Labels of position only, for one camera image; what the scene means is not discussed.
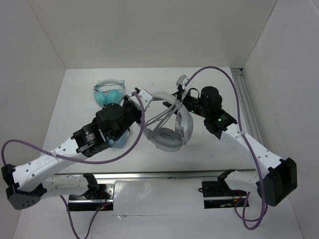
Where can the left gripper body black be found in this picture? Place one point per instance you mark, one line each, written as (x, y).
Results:
(130, 113)

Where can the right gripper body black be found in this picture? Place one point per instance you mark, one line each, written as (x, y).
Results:
(193, 104)

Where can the grey white headphones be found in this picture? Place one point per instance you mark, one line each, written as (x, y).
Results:
(166, 139)

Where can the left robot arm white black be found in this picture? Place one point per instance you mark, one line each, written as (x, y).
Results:
(29, 183)

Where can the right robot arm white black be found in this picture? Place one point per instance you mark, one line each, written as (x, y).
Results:
(276, 177)

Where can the pink blue cat-ear headphones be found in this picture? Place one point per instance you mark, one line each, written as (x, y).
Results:
(120, 143)

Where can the teal white cat-ear headphones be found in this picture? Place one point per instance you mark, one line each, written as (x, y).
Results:
(113, 96)

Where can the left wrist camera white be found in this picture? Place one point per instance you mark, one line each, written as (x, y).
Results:
(145, 97)

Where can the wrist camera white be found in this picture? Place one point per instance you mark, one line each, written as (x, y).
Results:
(183, 85)
(145, 97)

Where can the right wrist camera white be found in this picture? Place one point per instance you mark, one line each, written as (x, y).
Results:
(183, 85)

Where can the aluminium rail front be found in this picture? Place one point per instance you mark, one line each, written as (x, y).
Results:
(211, 174)

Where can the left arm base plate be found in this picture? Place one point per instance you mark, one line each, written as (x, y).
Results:
(103, 199)

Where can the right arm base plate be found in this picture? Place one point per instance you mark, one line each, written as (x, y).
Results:
(216, 197)

